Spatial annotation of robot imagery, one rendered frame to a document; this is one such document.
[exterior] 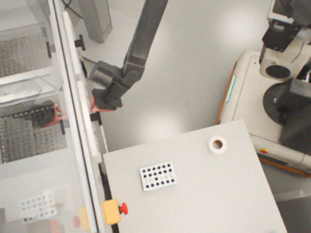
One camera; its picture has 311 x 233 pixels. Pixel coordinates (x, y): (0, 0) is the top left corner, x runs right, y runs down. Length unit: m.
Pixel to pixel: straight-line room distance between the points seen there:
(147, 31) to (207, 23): 1.60
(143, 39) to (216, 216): 0.68
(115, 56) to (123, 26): 0.25
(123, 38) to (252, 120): 1.09
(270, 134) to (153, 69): 0.91
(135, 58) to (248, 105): 1.09
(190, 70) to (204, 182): 1.18
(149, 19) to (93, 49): 1.44
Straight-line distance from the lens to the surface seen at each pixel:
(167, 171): 1.15
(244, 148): 1.26
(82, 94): 1.12
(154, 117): 2.05
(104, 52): 2.24
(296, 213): 1.71
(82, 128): 1.00
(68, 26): 1.28
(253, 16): 2.57
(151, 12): 0.85
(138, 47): 0.89
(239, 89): 1.89
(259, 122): 1.85
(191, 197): 1.18
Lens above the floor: 1.92
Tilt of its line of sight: 70 degrees down
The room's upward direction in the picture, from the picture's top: straight up
